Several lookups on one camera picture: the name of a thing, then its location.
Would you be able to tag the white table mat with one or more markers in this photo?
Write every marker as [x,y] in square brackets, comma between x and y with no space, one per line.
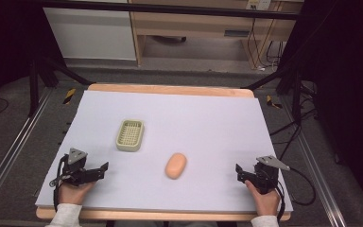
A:
[176,126]

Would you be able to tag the pale green soap dish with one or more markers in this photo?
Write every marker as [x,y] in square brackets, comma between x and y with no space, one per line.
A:
[129,135]

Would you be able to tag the person's left hand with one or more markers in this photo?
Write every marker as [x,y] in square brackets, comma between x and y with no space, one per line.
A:
[74,193]

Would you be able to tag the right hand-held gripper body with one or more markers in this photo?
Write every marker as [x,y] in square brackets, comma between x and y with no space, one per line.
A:
[266,175]

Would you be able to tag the wooden table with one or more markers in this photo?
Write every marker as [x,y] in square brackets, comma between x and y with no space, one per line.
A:
[170,89]

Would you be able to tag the yellow black floor tape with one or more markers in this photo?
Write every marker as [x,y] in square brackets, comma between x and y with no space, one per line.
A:
[69,96]
[272,102]

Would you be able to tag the white cabinet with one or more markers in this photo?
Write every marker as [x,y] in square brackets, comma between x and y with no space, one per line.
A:
[91,34]

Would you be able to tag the person's right hand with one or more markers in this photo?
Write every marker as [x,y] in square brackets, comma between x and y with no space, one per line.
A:
[264,201]

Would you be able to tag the metal floor rail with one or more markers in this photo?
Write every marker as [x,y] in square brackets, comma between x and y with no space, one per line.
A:
[12,154]
[315,176]

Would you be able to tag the black metal stand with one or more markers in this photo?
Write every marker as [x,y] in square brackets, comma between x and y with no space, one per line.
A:
[34,85]
[296,94]

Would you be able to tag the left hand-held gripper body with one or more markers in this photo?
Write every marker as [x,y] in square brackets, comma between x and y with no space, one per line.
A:
[75,171]

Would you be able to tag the black horizontal bar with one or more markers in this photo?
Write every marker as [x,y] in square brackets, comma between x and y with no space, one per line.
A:
[170,8]

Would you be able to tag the dark curtain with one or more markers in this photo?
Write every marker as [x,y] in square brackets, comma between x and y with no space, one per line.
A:
[6,41]
[346,78]

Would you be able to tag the light wooden desk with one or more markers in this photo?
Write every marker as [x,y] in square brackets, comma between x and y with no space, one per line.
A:
[195,25]

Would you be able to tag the white power strip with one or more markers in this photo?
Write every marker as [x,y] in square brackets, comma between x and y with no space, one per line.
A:
[258,4]

